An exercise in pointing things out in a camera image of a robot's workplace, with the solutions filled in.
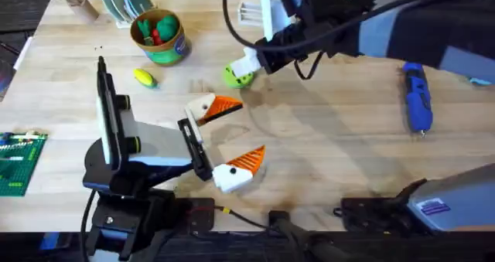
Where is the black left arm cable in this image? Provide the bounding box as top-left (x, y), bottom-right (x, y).
top-left (80, 188), bottom-right (98, 262)

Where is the small teal object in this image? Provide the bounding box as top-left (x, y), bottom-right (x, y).
top-left (469, 76), bottom-right (495, 87)

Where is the black rail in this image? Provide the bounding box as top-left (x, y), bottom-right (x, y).
top-left (0, 230), bottom-right (495, 262)

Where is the white flat strip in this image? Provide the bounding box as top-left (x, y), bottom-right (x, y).
top-left (12, 35), bottom-right (35, 72)

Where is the right wrist upright plate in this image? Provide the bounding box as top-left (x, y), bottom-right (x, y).
top-left (258, 0), bottom-right (295, 43)

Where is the green disc with holes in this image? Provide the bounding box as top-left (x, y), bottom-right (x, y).
top-left (222, 63), bottom-right (255, 90)

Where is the thin wire with yellow tag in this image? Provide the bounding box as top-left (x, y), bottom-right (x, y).
top-left (188, 205), bottom-right (271, 232)

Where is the left wrist upright black plate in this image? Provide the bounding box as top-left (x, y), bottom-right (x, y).
top-left (95, 56), bottom-right (118, 171)

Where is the blue electric screwdriver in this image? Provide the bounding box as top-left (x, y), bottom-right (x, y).
top-left (401, 61), bottom-right (435, 138)

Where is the brown green tub with toys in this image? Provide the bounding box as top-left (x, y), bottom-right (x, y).
top-left (128, 8), bottom-right (193, 67)

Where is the yellow green toy corn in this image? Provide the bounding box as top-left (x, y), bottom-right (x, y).
top-left (132, 67), bottom-right (159, 90)

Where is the small white peg rack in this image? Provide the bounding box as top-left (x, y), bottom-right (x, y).
top-left (237, 0), bottom-right (267, 28)

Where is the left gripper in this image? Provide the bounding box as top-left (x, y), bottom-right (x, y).
top-left (114, 93), bottom-right (268, 195)

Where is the green board with blocks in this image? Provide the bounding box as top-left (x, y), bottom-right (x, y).
top-left (0, 131), bottom-right (49, 198)

